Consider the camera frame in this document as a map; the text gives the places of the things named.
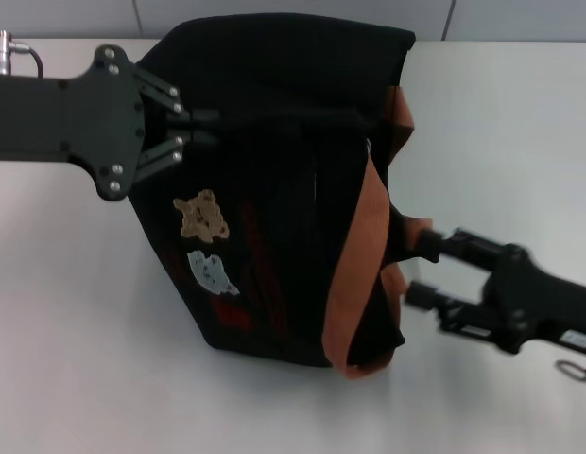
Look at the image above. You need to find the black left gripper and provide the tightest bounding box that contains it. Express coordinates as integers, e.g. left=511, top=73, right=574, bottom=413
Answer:
left=0, top=44, right=222, bottom=201

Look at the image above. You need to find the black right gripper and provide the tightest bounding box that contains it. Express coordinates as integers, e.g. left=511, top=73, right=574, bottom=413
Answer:
left=405, top=225, right=586, bottom=357

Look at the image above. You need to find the black bag with orange handles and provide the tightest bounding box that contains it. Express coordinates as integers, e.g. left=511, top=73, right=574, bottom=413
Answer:
left=129, top=19, right=435, bottom=381

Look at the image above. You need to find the thin black cable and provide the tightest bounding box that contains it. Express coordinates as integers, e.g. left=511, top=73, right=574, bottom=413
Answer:
left=12, top=40, right=45, bottom=80

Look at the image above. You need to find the silver metal ring clip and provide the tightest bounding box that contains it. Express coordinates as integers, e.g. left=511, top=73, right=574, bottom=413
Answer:
left=554, top=358, right=586, bottom=385

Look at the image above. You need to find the silver cable connector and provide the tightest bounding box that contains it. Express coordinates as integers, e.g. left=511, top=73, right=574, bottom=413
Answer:
left=0, top=29, right=18, bottom=78

